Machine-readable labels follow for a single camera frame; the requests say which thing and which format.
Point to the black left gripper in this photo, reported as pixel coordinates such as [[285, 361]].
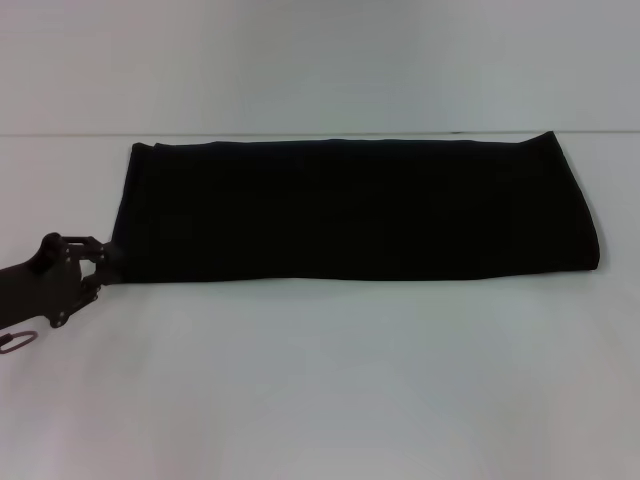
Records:
[[40, 290]]

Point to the black t-shirt with FREE print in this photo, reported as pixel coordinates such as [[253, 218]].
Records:
[[350, 210]]

